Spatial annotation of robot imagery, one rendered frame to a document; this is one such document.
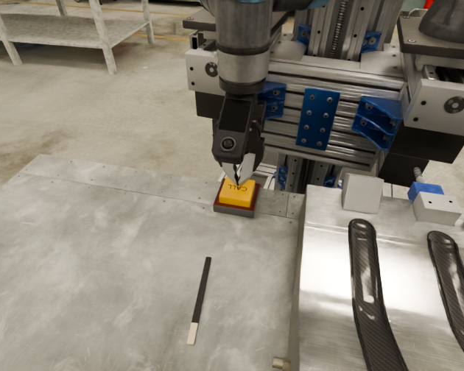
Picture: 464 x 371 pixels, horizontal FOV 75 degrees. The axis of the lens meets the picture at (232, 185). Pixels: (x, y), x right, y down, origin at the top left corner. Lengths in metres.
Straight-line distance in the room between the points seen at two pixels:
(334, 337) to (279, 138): 0.65
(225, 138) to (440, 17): 0.55
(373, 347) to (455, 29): 0.63
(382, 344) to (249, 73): 0.36
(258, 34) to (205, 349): 0.42
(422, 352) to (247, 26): 0.42
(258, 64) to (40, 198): 0.51
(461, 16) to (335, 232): 0.51
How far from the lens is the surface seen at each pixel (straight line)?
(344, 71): 0.83
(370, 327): 0.41
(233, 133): 0.44
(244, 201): 0.56
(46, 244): 0.63
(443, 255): 0.52
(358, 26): 0.89
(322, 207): 0.50
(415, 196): 0.56
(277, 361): 0.41
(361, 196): 0.50
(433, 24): 0.82
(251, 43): 0.43
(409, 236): 0.51
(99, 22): 3.31
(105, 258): 0.57
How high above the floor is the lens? 1.24
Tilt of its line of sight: 43 degrees down
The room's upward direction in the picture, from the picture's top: straight up
